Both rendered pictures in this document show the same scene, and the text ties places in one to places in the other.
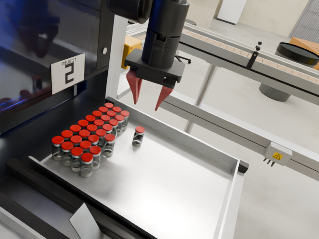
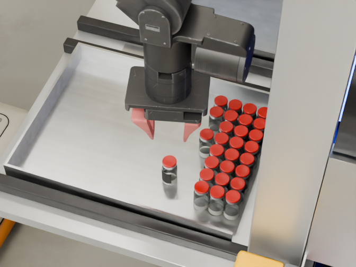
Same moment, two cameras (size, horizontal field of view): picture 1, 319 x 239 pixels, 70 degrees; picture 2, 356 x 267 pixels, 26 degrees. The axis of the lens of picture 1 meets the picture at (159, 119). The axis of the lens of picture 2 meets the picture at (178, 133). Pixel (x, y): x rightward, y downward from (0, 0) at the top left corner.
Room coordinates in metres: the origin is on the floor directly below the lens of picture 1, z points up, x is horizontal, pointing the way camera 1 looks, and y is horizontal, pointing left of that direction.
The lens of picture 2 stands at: (1.02, 0.09, 1.80)
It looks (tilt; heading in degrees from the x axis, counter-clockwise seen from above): 52 degrees down; 184
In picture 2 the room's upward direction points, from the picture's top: straight up
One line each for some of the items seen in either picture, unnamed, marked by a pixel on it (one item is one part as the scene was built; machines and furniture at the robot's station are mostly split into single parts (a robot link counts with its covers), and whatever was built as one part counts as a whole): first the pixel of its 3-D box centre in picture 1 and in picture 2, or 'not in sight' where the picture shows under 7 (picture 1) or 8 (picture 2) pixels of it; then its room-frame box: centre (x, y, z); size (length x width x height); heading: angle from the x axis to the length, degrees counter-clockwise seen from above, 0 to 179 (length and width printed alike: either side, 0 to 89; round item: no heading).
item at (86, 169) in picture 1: (86, 165); (220, 109); (0.27, 0.10, 0.90); 0.02 x 0.02 x 0.05
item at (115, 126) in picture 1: (103, 137); (218, 153); (0.35, 0.10, 0.90); 0.18 x 0.02 x 0.05; 164
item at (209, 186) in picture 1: (147, 164); (148, 136); (0.32, 0.00, 0.90); 0.34 x 0.26 x 0.04; 74
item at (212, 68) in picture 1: (193, 115); not in sight; (1.25, -0.21, 0.46); 0.09 x 0.09 x 0.77; 75
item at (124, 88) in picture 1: (110, 81); not in sight; (0.65, 0.19, 0.87); 0.14 x 0.13 x 0.02; 75
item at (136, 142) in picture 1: (138, 137); (169, 170); (0.38, 0.03, 0.90); 0.02 x 0.02 x 0.04
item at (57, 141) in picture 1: (86, 128); (248, 161); (0.36, 0.15, 0.90); 0.18 x 0.02 x 0.05; 164
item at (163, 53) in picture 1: (159, 51); (168, 77); (0.39, 0.03, 1.11); 0.10 x 0.07 x 0.07; 88
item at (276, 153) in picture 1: (277, 153); not in sight; (1.05, -0.70, 0.50); 0.12 x 0.05 x 0.09; 75
